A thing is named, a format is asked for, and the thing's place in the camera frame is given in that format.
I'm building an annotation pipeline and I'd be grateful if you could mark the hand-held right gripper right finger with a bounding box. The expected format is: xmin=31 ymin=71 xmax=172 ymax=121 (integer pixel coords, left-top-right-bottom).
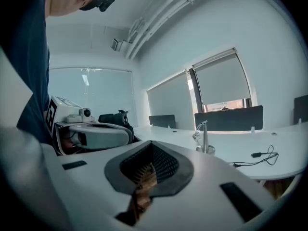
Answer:
xmin=115 ymin=140 xmax=277 ymax=231

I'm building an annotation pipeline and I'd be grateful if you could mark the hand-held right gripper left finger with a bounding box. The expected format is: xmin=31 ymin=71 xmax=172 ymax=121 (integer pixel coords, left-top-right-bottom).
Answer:
xmin=40 ymin=140 xmax=155 ymax=231

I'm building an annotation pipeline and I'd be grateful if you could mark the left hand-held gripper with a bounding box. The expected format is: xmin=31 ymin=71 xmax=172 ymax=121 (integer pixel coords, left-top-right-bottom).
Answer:
xmin=45 ymin=95 xmax=132 ymax=156

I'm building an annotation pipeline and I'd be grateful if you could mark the silver chrome desk lamp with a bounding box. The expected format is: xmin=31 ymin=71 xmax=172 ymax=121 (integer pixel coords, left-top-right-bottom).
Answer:
xmin=192 ymin=120 xmax=217 ymax=156

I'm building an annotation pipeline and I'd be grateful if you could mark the dark grey desk divider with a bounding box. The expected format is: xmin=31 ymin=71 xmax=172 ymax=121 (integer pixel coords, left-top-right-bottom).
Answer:
xmin=194 ymin=105 xmax=264 ymax=132
xmin=148 ymin=114 xmax=177 ymax=129
xmin=293 ymin=94 xmax=308 ymax=125

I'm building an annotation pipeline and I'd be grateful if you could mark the person's left hand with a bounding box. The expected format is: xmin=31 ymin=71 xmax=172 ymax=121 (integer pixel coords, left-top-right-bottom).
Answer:
xmin=61 ymin=136 xmax=76 ymax=151

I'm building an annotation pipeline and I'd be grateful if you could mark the black office chair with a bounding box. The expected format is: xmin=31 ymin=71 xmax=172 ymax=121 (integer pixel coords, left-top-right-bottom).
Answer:
xmin=98 ymin=109 xmax=135 ymax=144

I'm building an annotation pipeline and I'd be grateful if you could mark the grey roller blind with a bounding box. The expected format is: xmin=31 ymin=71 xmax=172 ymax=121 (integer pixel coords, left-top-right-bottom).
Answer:
xmin=192 ymin=47 xmax=252 ymax=106
xmin=146 ymin=70 xmax=196 ymax=131

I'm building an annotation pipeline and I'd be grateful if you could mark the white ceiling junction box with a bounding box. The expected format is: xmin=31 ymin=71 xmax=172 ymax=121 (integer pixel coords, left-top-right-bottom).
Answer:
xmin=110 ymin=38 xmax=125 ymax=51

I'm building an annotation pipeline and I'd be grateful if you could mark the white ceiling pipe bundle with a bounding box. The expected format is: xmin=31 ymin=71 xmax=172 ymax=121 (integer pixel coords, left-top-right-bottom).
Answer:
xmin=125 ymin=0 xmax=253 ymax=60

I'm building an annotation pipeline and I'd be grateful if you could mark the left hand-held gripper camera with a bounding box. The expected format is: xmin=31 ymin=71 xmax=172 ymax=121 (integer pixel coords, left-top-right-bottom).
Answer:
xmin=79 ymin=107 xmax=92 ymax=118

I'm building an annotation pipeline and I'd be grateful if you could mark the black cable with adapter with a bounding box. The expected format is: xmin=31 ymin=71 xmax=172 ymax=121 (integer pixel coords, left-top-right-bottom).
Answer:
xmin=228 ymin=145 xmax=280 ymax=168

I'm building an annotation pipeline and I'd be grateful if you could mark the dark window frame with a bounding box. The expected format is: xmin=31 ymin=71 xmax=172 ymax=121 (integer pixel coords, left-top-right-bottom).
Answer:
xmin=187 ymin=67 xmax=253 ymax=113

